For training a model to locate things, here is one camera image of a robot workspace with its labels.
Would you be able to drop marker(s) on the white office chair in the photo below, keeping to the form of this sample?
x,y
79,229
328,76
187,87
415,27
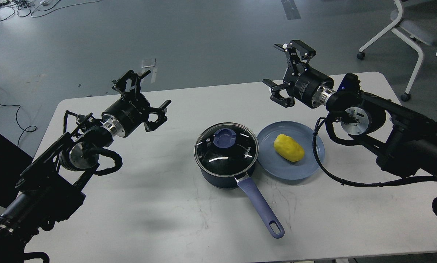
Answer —
x,y
413,24

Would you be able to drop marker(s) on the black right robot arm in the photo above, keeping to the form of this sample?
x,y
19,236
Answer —
x,y
404,141

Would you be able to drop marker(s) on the blue round plate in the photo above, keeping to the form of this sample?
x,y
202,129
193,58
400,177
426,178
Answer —
x,y
278,166

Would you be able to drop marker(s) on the black box at left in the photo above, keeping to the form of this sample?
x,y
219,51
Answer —
x,y
13,161

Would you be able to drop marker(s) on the glass pot lid blue knob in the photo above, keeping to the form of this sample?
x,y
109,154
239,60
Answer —
x,y
226,149

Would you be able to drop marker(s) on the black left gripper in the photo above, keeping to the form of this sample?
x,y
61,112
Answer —
x,y
132,109

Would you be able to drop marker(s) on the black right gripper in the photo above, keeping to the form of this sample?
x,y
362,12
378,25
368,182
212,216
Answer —
x,y
308,87

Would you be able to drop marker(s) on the yellow peeled potato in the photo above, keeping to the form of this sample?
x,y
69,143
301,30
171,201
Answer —
x,y
288,148

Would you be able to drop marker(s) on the dark blue saucepan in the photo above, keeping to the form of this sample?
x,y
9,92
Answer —
x,y
245,182

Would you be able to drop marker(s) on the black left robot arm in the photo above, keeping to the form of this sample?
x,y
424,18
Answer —
x,y
51,188

